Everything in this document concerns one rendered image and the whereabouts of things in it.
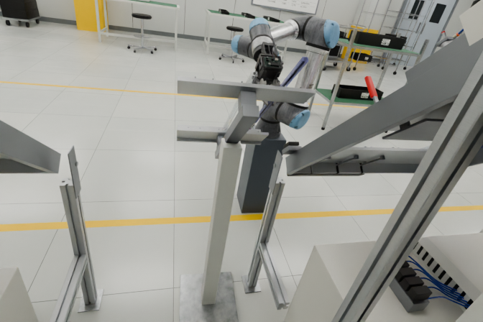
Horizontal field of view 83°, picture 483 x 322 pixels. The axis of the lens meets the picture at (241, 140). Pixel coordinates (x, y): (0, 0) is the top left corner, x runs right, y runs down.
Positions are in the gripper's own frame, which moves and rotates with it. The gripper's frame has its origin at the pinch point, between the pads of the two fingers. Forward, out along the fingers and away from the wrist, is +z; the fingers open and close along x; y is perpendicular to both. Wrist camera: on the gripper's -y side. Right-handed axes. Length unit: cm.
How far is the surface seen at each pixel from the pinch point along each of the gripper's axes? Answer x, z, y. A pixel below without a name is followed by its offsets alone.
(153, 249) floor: -38, 26, -94
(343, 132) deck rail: 13.3, 17.9, 12.5
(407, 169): 67, 11, -23
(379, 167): 54, 10, -23
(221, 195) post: -12.4, 22.0, -23.2
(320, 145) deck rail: 13.1, 15.6, 1.8
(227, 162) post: -12.1, 15.4, -11.6
